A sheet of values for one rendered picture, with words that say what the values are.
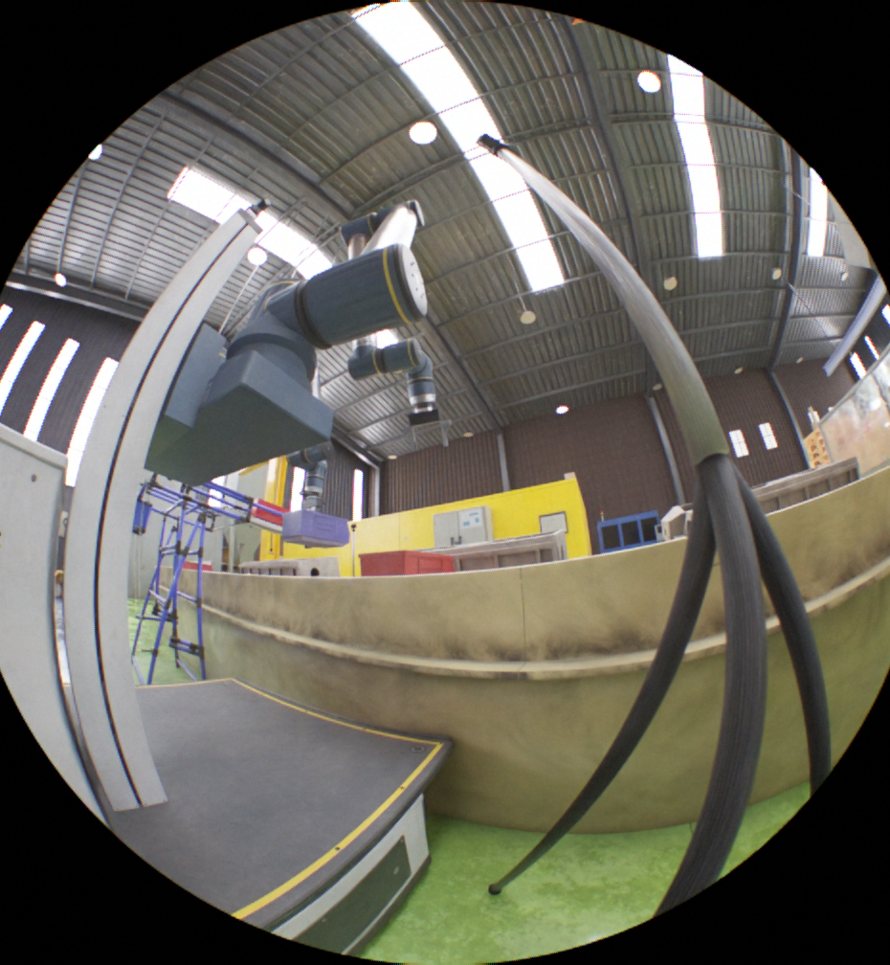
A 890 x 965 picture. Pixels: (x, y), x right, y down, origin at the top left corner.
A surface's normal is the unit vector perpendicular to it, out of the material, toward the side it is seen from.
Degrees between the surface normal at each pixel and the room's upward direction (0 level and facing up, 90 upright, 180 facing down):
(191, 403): 90
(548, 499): 90
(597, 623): 90
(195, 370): 90
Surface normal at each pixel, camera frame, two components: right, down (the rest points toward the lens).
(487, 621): -0.53, -0.27
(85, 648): 0.94, -0.16
